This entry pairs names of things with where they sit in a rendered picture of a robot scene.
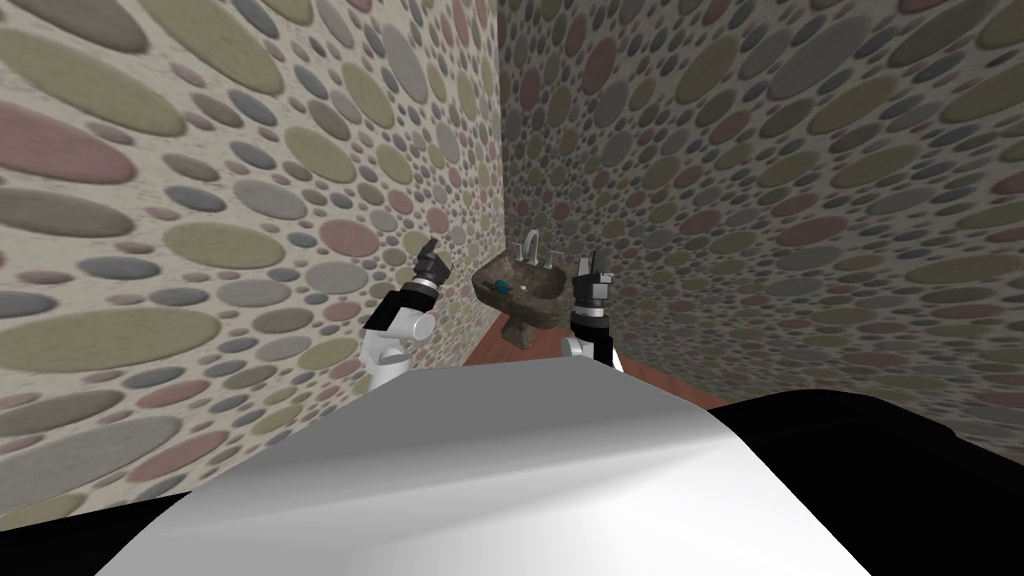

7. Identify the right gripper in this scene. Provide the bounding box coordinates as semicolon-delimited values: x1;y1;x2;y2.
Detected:
571;249;617;305

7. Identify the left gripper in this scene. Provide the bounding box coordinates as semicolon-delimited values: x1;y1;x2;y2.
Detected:
414;237;453;285

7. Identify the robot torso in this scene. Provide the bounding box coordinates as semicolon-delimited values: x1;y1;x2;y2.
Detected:
95;355;873;576

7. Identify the brown stone pedestal sink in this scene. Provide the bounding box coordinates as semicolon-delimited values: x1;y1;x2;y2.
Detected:
470;228;572;352

